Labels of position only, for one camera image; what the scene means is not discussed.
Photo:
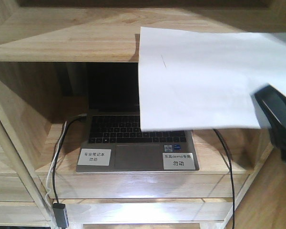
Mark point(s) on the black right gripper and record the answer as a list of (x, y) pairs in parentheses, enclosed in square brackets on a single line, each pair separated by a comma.
[(270, 110)]

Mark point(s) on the white paper sheets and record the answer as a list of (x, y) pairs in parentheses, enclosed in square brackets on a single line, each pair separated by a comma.
[(200, 80)]

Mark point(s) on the white right laptop sticker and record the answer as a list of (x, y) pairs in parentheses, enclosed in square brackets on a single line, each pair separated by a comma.
[(178, 161)]

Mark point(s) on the white laptop sticker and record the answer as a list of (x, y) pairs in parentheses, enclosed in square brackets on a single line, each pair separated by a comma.
[(178, 161), (94, 157)]

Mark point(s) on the silver laptop computer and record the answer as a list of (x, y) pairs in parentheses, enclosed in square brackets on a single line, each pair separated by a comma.
[(113, 122)]

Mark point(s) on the white left laptop sticker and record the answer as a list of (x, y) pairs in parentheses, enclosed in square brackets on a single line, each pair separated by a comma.
[(94, 157)]

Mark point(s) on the grey usb hub adapter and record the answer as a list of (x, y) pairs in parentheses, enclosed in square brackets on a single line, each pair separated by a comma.
[(60, 213)]

